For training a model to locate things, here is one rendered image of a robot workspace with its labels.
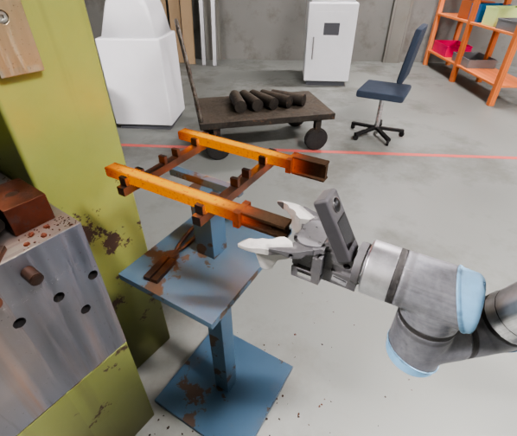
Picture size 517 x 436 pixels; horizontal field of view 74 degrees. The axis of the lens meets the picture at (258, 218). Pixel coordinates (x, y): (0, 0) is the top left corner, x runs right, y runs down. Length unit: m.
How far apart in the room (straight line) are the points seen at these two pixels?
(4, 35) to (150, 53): 2.73
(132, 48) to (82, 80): 2.65
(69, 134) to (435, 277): 0.88
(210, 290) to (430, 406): 1.07
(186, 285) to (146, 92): 2.99
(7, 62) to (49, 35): 0.12
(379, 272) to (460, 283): 0.10
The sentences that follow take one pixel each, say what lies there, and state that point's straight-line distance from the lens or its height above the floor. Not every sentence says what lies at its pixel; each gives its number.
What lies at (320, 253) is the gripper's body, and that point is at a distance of 0.57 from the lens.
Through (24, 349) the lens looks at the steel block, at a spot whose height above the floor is 0.69.
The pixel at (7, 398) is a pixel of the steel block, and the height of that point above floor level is 0.60.
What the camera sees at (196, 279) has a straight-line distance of 0.89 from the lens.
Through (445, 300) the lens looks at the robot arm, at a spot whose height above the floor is 1.00.
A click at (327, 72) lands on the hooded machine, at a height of 0.19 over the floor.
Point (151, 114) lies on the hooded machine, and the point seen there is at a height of 0.17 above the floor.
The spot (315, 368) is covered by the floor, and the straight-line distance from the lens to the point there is 1.60.
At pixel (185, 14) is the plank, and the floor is 0.74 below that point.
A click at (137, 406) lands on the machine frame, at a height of 0.15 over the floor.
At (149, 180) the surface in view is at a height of 1.01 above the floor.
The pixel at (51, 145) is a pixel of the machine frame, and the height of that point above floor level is 1.01.
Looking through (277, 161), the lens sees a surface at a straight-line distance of 0.83.
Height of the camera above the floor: 1.37
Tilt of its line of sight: 36 degrees down
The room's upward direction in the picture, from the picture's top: straight up
